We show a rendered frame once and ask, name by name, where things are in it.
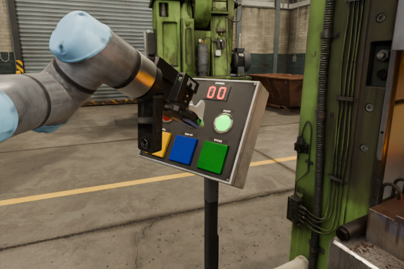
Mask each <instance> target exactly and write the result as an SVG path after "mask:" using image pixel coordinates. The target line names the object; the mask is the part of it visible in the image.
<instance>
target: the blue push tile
mask: <svg viewBox="0 0 404 269"><path fill-rule="evenodd" d="M197 143H198V139H195V138H189V137H186V136H181V135H177V136H176V139H175V141H174V145H173V148H172V150H171V154H170V157H169V159H170V160H172V161H175V162H179V163H183V164H185V165H189V166H190V165H191V161H192V158H193V156H194V152H195V149H196V146H197Z"/></svg>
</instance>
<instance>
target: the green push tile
mask: <svg viewBox="0 0 404 269"><path fill-rule="evenodd" d="M228 149H229V146H228V145H223V144H218V143H214V142H209V141H204V144H203V147H202V150H201V154H200V157H199V159H198V163H197V168H199V169H203V170H205V171H209V172H213V173H216V174H220V175H221V174H222V170H223V167H224V163H225V160H226V157H227V153H228Z"/></svg>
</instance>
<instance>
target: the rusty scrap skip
mask: <svg viewBox="0 0 404 269"><path fill-rule="evenodd" d="M248 76H250V77H252V79H251V80H252V81H259V82H260V83H261V84H262V85H263V86H264V88H265V89H266V90H267V92H268V93H269V96H268V100H267V103H266V106H272V107H276V108H279V109H280V110H299V109H301V98H302V85H303V78H304V75H298V74H294V75H291V74H248ZM279 105H281V106H279Z"/></svg>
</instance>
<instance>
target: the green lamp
mask: <svg viewBox="0 0 404 269"><path fill-rule="evenodd" d="M229 125H230V118H229V117H228V116H227V115H222V116H220V117H219V118H218V119H217V120H216V128H217V129H218V130H220V131H223V130H226V129H227V128H228V127H229Z"/></svg>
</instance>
